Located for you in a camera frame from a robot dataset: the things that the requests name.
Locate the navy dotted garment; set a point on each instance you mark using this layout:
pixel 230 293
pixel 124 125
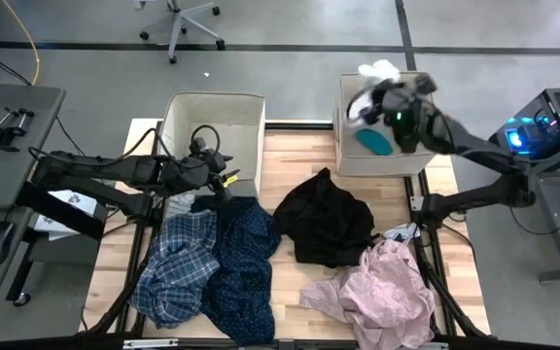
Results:
pixel 241 253

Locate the grey white striped cloth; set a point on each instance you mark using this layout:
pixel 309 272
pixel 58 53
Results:
pixel 180 204

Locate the grey office chair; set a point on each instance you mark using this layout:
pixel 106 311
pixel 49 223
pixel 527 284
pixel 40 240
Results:
pixel 179 24

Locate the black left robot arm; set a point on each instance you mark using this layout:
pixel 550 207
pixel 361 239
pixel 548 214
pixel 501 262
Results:
pixel 115 170

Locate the black computer tower with lights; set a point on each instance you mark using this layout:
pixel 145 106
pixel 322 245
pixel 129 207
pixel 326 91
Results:
pixel 552 126

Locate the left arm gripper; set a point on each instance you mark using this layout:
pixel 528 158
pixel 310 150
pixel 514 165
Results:
pixel 187 175

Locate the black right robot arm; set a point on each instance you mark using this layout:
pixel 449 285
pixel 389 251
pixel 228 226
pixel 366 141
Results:
pixel 479 197

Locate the white paper sheet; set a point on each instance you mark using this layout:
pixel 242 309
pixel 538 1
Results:
pixel 73 201

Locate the teal sock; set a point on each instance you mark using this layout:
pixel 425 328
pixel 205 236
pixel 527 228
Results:
pixel 374 142

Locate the white dark patterned cloth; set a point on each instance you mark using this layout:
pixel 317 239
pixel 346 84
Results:
pixel 401 233

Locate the black garment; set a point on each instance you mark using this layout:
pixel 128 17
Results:
pixel 326 219

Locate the blue plaid shirt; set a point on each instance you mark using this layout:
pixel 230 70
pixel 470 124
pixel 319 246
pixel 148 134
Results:
pixel 178 277

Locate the black desk leg base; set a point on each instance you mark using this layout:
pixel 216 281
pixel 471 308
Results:
pixel 66 216

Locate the beige fabric storage bin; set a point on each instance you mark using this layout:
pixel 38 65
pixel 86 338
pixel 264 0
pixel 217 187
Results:
pixel 231 126
pixel 353 163

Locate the black metal robot frame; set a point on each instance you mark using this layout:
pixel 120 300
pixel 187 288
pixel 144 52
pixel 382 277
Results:
pixel 528 346

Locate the black rail strip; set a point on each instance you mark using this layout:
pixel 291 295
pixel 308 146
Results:
pixel 299 126

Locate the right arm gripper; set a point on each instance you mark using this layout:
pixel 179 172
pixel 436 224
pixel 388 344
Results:
pixel 409 116

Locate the black clamp tool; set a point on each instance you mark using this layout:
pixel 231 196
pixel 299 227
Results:
pixel 5 131

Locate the dark grey metal desk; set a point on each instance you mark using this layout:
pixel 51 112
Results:
pixel 555 233

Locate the pink garment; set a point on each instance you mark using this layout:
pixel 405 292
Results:
pixel 382 296

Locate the white fluffy sock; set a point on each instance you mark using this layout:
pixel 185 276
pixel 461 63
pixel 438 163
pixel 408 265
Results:
pixel 381 69

